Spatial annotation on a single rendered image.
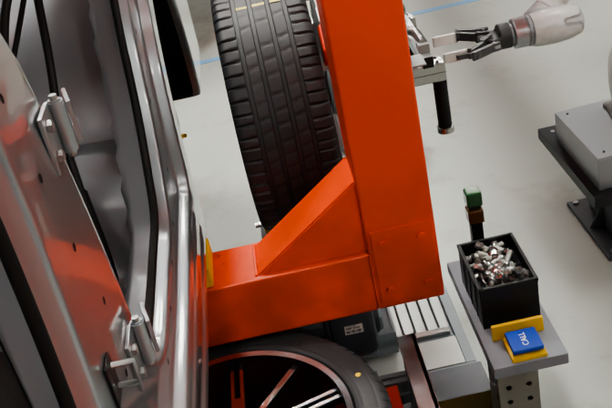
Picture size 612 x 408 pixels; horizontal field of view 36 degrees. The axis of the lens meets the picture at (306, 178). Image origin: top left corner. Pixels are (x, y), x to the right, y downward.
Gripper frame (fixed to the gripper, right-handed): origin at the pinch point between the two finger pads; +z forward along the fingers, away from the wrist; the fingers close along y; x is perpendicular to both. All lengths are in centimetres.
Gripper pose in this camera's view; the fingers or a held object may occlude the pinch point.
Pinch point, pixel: (442, 49)
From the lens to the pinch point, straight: 273.9
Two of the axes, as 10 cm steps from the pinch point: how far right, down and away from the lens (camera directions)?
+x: -1.9, -8.6, -4.8
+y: -1.1, -4.7, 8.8
